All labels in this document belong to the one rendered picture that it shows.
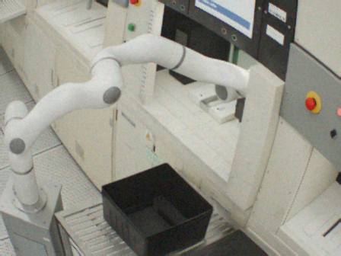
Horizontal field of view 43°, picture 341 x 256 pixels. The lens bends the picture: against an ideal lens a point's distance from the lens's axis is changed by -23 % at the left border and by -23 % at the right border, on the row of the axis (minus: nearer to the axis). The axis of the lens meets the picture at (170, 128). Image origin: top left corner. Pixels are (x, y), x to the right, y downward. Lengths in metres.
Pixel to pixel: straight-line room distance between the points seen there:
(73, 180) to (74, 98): 1.56
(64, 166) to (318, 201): 1.83
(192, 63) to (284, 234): 0.70
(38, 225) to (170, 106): 0.86
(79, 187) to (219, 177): 1.30
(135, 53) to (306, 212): 0.88
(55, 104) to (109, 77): 0.21
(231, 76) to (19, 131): 0.73
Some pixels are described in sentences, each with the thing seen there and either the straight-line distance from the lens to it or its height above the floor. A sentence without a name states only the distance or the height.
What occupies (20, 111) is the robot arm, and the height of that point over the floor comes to 1.18.
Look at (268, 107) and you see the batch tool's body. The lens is 1.56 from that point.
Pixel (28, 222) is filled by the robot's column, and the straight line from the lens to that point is 1.88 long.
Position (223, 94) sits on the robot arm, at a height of 1.20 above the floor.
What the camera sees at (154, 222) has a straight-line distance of 1.88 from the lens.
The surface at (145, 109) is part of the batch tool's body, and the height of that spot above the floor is 0.87.
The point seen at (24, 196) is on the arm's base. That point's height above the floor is 0.83.
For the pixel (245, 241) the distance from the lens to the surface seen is 1.74.
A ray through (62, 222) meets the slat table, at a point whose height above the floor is 0.76.
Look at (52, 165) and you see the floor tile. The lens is 3.22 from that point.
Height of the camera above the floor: 2.17
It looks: 38 degrees down
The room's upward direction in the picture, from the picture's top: 7 degrees clockwise
